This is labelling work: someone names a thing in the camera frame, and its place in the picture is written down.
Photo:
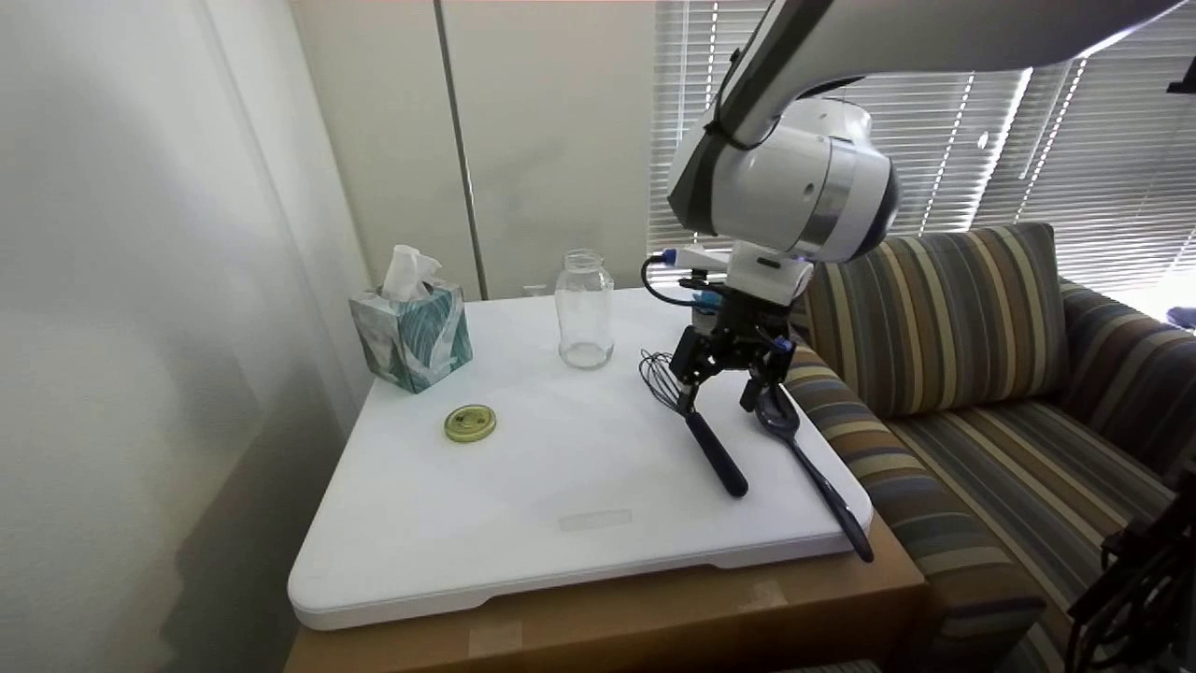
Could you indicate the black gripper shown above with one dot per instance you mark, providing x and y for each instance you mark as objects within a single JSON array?
[{"x": 741, "y": 323}]

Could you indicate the clear glass jar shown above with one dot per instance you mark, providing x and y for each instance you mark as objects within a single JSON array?
[{"x": 584, "y": 318}]

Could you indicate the round green jar lid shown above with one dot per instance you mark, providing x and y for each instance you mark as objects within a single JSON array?
[{"x": 472, "y": 425}]

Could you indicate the small blue object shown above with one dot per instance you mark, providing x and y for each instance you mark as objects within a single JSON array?
[{"x": 1182, "y": 318}]

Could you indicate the striped cushion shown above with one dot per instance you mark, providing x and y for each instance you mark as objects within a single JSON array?
[{"x": 949, "y": 318}]

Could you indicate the teal patterned tissue box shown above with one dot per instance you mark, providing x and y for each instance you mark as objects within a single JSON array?
[{"x": 413, "y": 339}]

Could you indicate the white window blinds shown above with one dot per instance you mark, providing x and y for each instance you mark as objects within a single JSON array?
[{"x": 972, "y": 153}]

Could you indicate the striped couch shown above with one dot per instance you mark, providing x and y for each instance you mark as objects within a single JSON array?
[{"x": 1033, "y": 499}]

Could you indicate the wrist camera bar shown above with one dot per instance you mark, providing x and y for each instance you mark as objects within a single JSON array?
[{"x": 748, "y": 266}]

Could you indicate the thin metal wall pole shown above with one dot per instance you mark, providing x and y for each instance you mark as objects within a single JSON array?
[{"x": 459, "y": 153}]

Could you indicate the black metal frame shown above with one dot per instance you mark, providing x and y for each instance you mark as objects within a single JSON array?
[{"x": 1141, "y": 584}]

